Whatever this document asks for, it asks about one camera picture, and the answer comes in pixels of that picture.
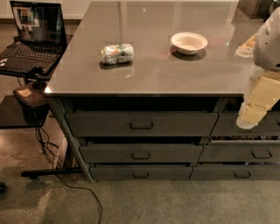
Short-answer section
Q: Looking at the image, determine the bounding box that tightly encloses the white paper bowl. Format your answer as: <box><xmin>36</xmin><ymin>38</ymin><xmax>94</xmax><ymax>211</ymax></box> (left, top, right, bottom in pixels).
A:
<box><xmin>171</xmin><ymin>32</ymin><xmax>208</xmax><ymax>55</ymax></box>

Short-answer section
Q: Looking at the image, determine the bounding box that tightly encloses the black floor cable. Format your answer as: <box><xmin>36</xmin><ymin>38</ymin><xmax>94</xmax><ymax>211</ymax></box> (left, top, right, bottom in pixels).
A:
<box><xmin>35</xmin><ymin>127</ymin><xmax>103</xmax><ymax>224</ymax></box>

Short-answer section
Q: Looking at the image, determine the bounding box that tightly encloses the black laptop stand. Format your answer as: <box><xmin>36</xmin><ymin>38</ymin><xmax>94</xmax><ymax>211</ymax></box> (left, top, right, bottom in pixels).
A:
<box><xmin>0</xmin><ymin>68</ymin><xmax>84</xmax><ymax>179</ymax></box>

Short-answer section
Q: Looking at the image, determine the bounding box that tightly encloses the wrapped food package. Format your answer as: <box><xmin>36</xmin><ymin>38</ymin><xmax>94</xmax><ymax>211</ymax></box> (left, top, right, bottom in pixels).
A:
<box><xmin>101</xmin><ymin>44</ymin><xmax>134</xmax><ymax>65</ymax></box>

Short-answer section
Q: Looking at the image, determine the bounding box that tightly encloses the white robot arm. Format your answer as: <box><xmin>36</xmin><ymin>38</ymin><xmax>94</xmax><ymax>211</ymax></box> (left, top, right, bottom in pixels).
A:
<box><xmin>236</xmin><ymin>8</ymin><xmax>280</xmax><ymax>130</ymax></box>

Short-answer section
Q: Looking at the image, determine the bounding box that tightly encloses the grey counter cabinet frame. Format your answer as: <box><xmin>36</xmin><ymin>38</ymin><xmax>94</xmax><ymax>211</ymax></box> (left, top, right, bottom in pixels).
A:
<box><xmin>52</xmin><ymin>97</ymin><xmax>280</xmax><ymax>180</ymax></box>

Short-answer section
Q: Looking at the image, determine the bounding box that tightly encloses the black laptop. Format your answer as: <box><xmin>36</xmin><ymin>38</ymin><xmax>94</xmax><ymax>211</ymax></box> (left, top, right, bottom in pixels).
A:
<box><xmin>0</xmin><ymin>1</ymin><xmax>67</xmax><ymax>75</ymax></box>

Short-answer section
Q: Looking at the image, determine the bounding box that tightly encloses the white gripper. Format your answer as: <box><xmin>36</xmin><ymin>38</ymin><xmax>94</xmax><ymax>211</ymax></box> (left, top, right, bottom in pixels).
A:
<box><xmin>236</xmin><ymin>70</ymin><xmax>280</xmax><ymax>130</ymax></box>

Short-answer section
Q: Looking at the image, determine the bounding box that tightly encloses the grey drawer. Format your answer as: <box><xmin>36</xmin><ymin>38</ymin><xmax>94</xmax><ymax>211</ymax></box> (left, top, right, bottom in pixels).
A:
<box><xmin>211</xmin><ymin>112</ymin><xmax>280</xmax><ymax>137</ymax></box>
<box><xmin>80</xmin><ymin>143</ymin><xmax>203</xmax><ymax>163</ymax></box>
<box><xmin>65</xmin><ymin>111</ymin><xmax>218</xmax><ymax>137</ymax></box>
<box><xmin>89</xmin><ymin>164</ymin><xmax>193</xmax><ymax>180</ymax></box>
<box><xmin>199</xmin><ymin>140</ymin><xmax>280</xmax><ymax>163</ymax></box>
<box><xmin>190</xmin><ymin>165</ymin><xmax>280</xmax><ymax>180</ymax></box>

